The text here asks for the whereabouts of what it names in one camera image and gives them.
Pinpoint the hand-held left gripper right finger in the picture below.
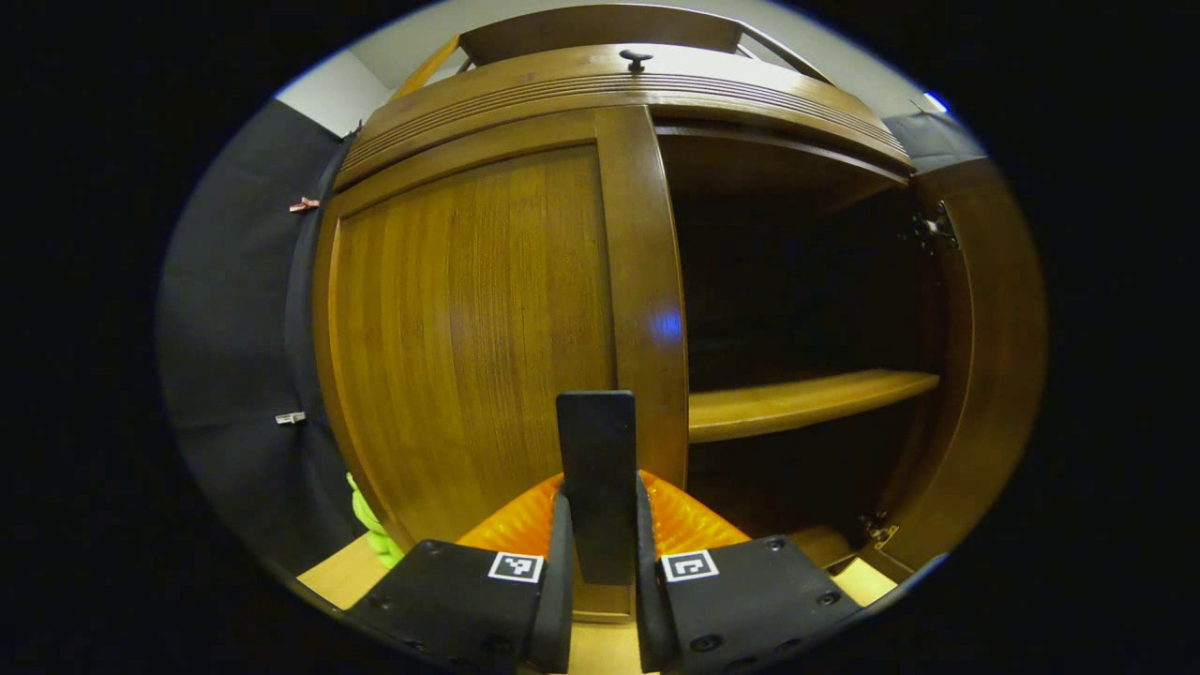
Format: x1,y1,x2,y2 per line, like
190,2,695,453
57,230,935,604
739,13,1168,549
636,469,863,675

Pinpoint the black backdrop cloth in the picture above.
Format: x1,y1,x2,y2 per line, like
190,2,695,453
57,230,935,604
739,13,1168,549
157,98,987,575

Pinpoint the wooden drawer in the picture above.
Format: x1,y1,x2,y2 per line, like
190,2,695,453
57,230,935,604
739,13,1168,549
375,42,845,118

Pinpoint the wooden double-door shoe cabinet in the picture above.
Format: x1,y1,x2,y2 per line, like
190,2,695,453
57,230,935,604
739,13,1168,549
311,3,1049,624

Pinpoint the metal door hinge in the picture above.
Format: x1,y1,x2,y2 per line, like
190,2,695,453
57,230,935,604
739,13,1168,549
902,202,959,256
858,511,899,551

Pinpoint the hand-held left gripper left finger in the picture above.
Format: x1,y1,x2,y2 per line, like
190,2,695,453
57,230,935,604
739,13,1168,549
347,472,575,675

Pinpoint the green plush toy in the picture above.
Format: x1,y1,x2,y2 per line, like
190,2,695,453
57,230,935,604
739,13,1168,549
345,472,406,570

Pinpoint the black door handle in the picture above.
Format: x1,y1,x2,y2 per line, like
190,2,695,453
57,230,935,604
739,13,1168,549
556,390,638,587

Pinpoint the wooden inner shelf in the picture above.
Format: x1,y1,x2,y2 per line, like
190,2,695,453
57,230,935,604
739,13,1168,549
689,368,940,444

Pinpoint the wooden shoe cabinet door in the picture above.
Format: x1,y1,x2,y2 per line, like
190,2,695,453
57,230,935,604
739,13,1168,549
311,105,691,624
877,159,1049,573

